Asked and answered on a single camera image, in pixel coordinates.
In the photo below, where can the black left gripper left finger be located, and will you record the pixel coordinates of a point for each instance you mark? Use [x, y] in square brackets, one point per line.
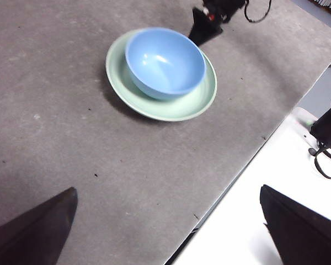
[33, 237]

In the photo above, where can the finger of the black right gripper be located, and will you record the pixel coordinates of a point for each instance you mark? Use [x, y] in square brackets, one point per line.
[204, 31]

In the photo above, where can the green round plate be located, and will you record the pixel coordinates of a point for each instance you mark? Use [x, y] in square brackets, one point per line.
[182, 110]

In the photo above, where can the blue ribbed bowl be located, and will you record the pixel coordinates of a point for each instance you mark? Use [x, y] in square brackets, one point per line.
[165, 63]

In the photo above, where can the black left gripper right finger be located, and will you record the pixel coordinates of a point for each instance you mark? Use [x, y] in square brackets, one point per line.
[306, 237]

